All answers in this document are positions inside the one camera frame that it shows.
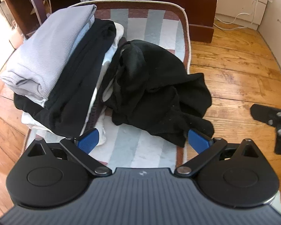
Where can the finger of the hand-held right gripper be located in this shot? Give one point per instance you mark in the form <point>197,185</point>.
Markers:
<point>262,112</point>

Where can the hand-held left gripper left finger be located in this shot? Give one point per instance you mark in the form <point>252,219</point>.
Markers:
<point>89,140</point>

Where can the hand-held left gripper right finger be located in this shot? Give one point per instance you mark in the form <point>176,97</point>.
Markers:
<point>199,141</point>

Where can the black garment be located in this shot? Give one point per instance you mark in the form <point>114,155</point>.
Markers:
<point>79,75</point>
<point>154,86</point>

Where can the stack of folded clothes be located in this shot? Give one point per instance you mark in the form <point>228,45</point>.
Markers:
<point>35,120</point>

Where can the black folded garment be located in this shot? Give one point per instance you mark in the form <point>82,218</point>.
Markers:
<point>79,75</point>

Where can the white drawer cabinet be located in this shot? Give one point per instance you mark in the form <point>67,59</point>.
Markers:
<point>234,2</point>

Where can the grey folded garment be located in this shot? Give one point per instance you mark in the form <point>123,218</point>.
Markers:
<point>49,51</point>

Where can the light blue folded garment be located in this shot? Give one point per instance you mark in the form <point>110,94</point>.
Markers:
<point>80,34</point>

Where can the striped rug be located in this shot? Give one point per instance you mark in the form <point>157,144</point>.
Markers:
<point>159,28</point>

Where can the dark wooden dresser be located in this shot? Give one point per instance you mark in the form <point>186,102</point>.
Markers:
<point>173,2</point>

